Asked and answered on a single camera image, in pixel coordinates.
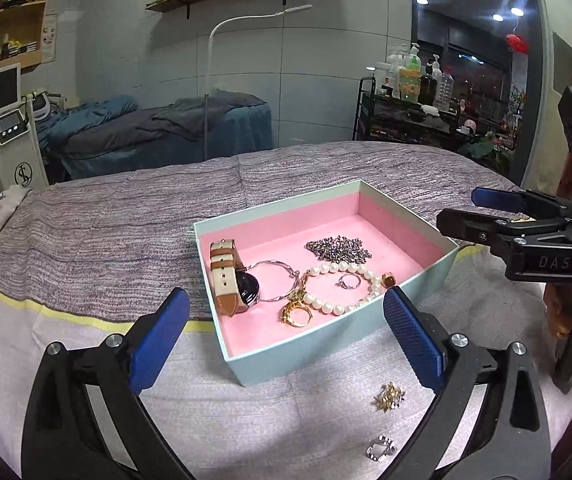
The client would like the clear plastic bottle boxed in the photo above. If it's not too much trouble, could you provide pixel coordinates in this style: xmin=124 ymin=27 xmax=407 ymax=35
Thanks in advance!
xmin=436 ymin=66 xmax=456 ymax=111

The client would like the massage bed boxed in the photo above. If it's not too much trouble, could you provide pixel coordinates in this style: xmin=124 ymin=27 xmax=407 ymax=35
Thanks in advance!
xmin=40 ymin=91 xmax=273 ymax=183

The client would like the gold brooch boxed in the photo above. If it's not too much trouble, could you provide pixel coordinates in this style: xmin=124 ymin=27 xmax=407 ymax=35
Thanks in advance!
xmin=373 ymin=382 xmax=407 ymax=413

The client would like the pale lilac blanket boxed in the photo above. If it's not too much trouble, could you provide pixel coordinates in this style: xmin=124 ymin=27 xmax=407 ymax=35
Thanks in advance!
xmin=0 ymin=255 xmax=572 ymax=480

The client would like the wall poster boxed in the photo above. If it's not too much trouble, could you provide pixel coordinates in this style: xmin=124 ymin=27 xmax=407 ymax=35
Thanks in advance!
xmin=40 ymin=12 xmax=60 ymax=65

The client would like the black trolley cart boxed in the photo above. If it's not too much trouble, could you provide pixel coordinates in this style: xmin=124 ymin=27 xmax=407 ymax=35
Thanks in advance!
xmin=353 ymin=76 xmax=509 ymax=150

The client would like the light blue box pink lining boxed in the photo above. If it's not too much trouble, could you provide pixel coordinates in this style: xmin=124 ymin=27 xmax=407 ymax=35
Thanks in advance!
xmin=193 ymin=179 xmax=459 ymax=387

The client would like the wristwatch with leather strap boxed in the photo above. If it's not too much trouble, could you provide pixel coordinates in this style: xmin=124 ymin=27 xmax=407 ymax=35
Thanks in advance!
xmin=209 ymin=239 xmax=261 ymax=317

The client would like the red hanging ornament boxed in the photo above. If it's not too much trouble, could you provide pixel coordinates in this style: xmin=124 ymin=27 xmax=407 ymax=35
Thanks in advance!
xmin=506 ymin=32 xmax=531 ymax=55

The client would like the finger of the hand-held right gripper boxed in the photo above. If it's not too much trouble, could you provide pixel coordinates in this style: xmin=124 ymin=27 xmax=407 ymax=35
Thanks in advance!
xmin=472 ymin=186 xmax=572 ymax=216
xmin=436 ymin=207 xmax=532 ymax=251

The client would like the dark blue blanket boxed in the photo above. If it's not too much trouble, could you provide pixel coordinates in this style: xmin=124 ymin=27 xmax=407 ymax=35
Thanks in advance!
xmin=46 ymin=96 xmax=139 ymax=141

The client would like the white handheld device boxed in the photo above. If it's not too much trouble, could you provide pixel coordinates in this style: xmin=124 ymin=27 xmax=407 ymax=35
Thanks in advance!
xmin=30 ymin=91 xmax=56 ymax=123

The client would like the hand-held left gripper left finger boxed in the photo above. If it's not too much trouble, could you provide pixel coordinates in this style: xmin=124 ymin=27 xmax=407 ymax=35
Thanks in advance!
xmin=20 ymin=287 xmax=191 ymax=480

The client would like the thin silver bangle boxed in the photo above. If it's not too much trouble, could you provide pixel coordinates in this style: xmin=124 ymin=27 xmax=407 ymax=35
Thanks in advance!
xmin=243 ymin=260 xmax=301 ymax=303

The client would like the dark grey blanket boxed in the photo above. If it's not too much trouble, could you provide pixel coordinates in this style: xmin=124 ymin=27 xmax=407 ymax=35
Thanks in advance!
xmin=63 ymin=91 xmax=267 ymax=153

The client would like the gold clasp charm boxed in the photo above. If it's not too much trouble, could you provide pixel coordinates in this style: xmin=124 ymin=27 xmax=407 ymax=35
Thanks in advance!
xmin=280 ymin=272 xmax=314 ymax=326

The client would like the glass door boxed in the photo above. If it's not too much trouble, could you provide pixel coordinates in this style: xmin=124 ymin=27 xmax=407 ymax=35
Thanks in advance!
xmin=411 ymin=0 xmax=543 ymax=181

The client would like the white floor lamp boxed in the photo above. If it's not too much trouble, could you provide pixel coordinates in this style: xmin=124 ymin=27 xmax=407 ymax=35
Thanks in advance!
xmin=202 ymin=4 xmax=313 ymax=163

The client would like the dark pump bottle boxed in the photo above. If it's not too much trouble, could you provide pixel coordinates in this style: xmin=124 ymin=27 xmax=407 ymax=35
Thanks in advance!
xmin=418 ymin=54 xmax=439 ymax=107

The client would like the green potted plant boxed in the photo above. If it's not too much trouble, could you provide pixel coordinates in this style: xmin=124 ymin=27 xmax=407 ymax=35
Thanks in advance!
xmin=458 ymin=132 xmax=514 ymax=172

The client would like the white beauty machine with screen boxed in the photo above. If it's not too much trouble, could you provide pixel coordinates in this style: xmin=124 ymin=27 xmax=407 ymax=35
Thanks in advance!
xmin=0 ymin=62 xmax=51 ymax=191

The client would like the white pump bottle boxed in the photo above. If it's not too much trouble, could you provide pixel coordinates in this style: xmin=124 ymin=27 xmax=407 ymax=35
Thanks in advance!
xmin=385 ymin=42 xmax=409 ymax=98

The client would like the grey striped blanket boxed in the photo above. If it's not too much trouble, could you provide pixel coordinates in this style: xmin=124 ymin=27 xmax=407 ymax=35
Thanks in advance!
xmin=0 ymin=140 xmax=522 ymax=326

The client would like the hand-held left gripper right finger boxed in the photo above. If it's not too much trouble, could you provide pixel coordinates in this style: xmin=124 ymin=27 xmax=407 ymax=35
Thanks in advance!
xmin=382 ymin=285 xmax=552 ymax=480

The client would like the silver chain necklace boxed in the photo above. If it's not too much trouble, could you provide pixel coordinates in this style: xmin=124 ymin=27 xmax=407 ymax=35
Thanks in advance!
xmin=306 ymin=235 xmax=373 ymax=265

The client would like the white pearl bracelet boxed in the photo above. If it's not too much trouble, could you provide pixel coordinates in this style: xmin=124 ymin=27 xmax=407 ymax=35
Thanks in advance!
xmin=303 ymin=261 xmax=384 ymax=317

